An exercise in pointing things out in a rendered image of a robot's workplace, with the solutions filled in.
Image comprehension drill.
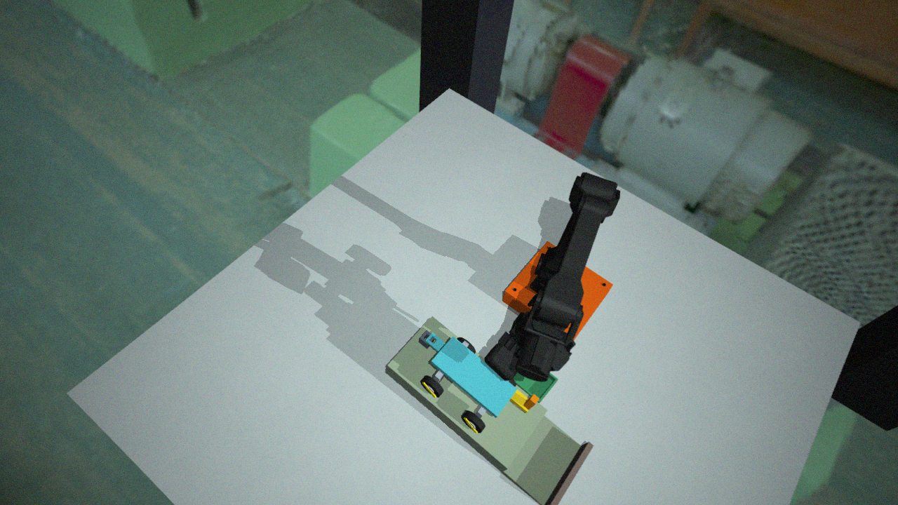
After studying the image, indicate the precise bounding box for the pale green ramp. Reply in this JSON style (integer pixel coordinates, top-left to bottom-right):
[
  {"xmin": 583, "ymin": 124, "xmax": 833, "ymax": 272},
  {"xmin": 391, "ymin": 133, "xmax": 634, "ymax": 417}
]
[{"xmin": 386, "ymin": 316, "xmax": 594, "ymax": 505}]

